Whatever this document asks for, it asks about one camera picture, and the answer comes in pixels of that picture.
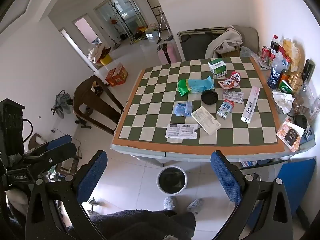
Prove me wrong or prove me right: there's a grey floor cloth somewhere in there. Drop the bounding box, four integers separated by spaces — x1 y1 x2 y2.
51 90 73 119

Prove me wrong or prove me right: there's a blue chair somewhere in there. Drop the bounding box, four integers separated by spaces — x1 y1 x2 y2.
276 158 317 217

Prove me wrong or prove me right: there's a black coat rack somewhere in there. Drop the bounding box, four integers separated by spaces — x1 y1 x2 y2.
111 2 134 45

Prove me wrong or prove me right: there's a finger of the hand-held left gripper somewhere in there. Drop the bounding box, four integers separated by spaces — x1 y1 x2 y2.
24 134 73 158
24 144 77 178

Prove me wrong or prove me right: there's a metal ladder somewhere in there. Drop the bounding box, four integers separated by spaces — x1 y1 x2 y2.
156 9 173 43

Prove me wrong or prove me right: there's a black box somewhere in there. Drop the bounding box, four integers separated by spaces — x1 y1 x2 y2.
302 59 316 82

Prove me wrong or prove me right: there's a golden bottle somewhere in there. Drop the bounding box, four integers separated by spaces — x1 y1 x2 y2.
289 74 304 93

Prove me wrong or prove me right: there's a blue plastic wrapper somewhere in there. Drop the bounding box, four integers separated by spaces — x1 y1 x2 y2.
173 101 194 117

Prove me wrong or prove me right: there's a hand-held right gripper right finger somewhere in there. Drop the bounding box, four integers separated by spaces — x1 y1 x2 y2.
210 150 293 240

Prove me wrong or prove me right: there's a white paper box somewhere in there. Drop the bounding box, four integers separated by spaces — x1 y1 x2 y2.
191 106 221 134

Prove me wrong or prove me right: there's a person's dark fleece clothing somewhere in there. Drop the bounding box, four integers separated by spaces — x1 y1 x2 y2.
67 209 197 240

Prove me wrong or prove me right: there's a grey slipper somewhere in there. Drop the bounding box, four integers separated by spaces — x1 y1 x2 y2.
163 196 178 210
187 199 203 214

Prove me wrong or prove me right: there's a green white checkered mat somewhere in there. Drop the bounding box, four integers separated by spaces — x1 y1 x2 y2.
114 56 287 155

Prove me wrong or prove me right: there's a blue label drink bottle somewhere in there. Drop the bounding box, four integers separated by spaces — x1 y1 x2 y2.
267 52 284 89

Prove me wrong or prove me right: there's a white clothing pile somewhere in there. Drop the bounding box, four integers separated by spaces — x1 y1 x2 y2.
205 26 243 58

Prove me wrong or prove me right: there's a dark wooden chair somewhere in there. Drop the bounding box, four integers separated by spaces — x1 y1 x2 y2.
72 75 125 135

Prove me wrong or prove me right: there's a black round lid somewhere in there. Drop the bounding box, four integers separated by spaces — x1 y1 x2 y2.
201 90 219 105

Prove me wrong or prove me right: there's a yellow snack bag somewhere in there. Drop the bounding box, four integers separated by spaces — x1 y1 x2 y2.
282 39 305 75

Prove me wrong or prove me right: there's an orange snack bag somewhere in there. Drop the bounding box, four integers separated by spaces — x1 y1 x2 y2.
105 64 129 87

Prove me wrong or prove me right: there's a red white snack wrapper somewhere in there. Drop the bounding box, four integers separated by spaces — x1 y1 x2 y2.
217 71 242 89

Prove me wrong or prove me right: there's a small green box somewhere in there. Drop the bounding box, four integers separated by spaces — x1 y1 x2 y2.
278 80 293 95

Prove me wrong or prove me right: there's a green white carton box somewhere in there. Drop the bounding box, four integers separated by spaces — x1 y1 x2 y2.
208 58 227 78

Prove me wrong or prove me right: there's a long white toothpaste box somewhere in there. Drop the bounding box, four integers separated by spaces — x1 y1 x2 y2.
241 86 260 123

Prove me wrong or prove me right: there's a grey cushioned chair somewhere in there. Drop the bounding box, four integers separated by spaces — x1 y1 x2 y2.
231 25 259 55

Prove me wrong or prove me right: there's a small milk carton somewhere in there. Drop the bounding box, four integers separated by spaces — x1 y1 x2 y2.
217 99 235 119

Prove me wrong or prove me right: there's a yellow bag with clothes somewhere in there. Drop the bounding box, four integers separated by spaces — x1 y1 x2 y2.
87 42 113 67

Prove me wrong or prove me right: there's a black round container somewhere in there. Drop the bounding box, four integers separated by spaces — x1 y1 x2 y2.
294 115 310 132

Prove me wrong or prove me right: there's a red soda can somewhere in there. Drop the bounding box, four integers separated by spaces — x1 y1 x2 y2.
261 46 271 62

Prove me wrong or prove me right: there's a cola bottle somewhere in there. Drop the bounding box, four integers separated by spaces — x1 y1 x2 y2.
270 35 279 58

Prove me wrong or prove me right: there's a red white box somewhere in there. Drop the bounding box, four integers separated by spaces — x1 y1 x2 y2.
282 53 292 72

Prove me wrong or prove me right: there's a grey dining table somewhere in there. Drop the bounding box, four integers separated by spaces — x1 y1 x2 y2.
110 55 320 168

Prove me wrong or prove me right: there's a white paper sheet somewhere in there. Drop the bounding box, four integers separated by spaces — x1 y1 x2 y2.
165 123 198 139

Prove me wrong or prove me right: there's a crumpled white tissue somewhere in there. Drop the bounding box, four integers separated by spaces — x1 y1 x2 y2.
272 90 295 115

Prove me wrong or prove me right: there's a small dumbbell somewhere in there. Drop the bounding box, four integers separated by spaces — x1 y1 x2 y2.
87 197 100 214

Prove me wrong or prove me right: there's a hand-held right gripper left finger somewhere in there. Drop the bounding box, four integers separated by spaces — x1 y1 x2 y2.
25 150 108 240

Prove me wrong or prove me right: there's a green plastic bag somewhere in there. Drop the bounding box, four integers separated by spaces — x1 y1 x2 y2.
177 75 215 97

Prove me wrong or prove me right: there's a white trash bin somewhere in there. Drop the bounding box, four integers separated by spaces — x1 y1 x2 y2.
156 165 188 195

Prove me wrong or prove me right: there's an orange snack packet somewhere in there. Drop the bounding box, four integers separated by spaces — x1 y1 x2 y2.
276 119 304 153

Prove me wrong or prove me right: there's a pink suitcase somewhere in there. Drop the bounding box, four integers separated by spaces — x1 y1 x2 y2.
157 43 178 64

